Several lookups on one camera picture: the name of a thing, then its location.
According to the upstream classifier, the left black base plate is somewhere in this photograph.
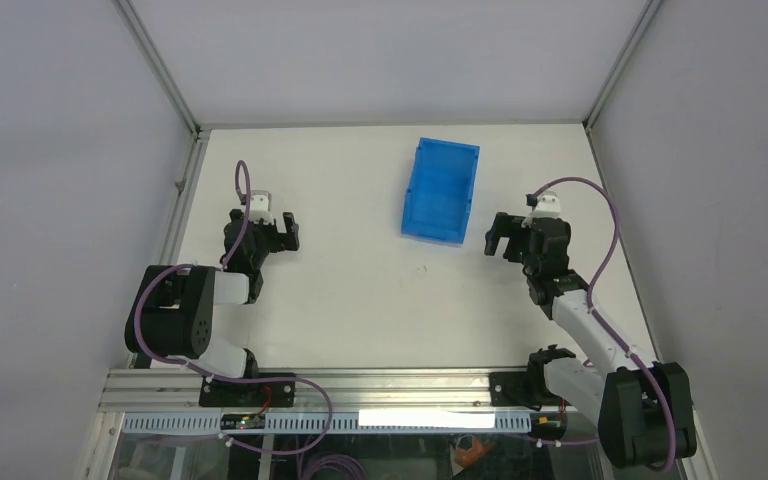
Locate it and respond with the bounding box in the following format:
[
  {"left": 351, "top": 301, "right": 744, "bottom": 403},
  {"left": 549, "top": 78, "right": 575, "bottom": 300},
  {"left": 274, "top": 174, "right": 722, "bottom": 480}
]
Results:
[{"left": 198, "top": 373, "right": 296, "bottom": 409}]

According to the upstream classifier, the blue plastic bin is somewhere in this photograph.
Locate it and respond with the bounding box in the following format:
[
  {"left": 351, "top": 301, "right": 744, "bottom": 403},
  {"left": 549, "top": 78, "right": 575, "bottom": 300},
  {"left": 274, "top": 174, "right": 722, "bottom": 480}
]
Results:
[{"left": 401, "top": 137, "right": 480, "bottom": 245}]

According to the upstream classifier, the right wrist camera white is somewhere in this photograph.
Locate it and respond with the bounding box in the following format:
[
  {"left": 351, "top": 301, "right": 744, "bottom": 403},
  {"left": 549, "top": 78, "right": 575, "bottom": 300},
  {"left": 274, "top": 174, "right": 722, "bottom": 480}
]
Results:
[{"left": 526, "top": 190, "right": 561, "bottom": 221}]

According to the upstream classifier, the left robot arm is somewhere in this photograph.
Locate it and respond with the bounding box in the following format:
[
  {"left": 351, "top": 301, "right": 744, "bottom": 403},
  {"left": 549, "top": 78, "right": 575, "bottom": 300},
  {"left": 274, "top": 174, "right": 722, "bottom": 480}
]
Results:
[{"left": 124, "top": 209, "right": 300, "bottom": 406}]

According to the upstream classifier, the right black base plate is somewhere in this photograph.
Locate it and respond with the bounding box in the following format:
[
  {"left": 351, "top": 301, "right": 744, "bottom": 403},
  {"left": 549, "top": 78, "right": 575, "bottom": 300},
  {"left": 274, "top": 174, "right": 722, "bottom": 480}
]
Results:
[{"left": 488, "top": 370, "right": 561, "bottom": 411}]

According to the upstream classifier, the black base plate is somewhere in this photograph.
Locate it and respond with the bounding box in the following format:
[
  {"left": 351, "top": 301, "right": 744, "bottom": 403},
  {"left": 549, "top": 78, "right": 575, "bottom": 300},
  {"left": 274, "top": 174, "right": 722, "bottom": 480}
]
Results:
[
  {"left": 198, "top": 373, "right": 296, "bottom": 409},
  {"left": 488, "top": 370, "right": 561, "bottom": 411}
]

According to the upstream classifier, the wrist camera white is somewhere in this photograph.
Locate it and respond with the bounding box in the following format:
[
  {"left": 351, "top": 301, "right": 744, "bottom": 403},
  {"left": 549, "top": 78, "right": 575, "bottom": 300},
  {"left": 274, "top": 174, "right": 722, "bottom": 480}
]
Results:
[
  {"left": 526, "top": 190, "right": 561, "bottom": 221},
  {"left": 247, "top": 190, "right": 275, "bottom": 225}
]

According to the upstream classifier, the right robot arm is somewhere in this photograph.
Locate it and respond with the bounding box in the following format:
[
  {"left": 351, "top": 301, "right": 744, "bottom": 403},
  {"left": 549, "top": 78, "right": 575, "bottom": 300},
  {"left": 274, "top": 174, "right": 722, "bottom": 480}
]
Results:
[{"left": 484, "top": 212, "right": 698, "bottom": 468}]

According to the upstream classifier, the grey slotted cable duct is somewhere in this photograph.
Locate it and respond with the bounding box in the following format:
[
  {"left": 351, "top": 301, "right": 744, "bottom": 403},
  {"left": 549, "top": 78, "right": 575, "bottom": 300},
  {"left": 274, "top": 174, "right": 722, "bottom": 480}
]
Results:
[{"left": 123, "top": 409, "right": 531, "bottom": 436}]

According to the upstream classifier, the aluminium rail frame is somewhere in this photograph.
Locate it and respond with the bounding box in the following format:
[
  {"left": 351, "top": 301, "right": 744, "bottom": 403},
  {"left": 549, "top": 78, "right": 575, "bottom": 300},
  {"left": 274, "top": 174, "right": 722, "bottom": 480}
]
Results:
[{"left": 95, "top": 368, "right": 561, "bottom": 413}]

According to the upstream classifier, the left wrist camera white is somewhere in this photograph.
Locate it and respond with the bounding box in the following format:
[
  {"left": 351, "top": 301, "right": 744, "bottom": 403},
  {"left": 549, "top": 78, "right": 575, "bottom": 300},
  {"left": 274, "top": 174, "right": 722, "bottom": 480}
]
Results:
[{"left": 247, "top": 190, "right": 275, "bottom": 225}]

